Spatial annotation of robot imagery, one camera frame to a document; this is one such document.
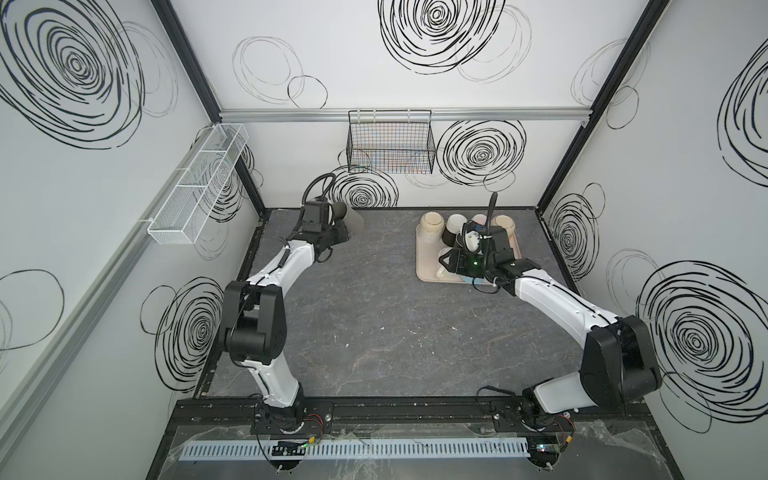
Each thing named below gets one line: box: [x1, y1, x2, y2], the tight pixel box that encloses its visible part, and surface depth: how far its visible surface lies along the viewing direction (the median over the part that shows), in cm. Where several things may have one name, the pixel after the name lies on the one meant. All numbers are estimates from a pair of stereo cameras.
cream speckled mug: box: [416, 211, 445, 253], surface depth 108 cm
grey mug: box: [332, 201, 365, 236], surface depth 95 cm
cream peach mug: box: [491, 214, 516, 234], surface depth 107 cm
